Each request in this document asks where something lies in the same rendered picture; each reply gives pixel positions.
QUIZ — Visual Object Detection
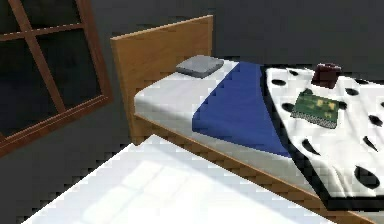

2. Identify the blue bed sheet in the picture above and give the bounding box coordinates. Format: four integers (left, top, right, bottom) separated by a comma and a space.
191, 61, 293, 159

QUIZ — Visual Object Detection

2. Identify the grey pillow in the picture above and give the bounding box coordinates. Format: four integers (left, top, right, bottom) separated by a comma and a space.
175, 55, 225, 80

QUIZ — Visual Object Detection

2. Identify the wooden bed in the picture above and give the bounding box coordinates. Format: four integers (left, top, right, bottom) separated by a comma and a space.
110, 14, 384, 224

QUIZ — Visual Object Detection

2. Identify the green book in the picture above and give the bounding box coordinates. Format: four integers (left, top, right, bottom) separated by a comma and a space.
290, 88, 340, 130

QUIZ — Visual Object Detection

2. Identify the dark red box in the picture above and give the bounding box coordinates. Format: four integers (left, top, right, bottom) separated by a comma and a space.
311, 62, 343, 90

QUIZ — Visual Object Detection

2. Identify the white black spotted blanket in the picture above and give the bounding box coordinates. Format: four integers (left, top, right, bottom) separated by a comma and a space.
259, 65, 384, 212

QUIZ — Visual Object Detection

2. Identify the brown framed window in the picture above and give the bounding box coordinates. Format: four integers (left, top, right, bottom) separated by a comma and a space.
0, 0, 114, 158

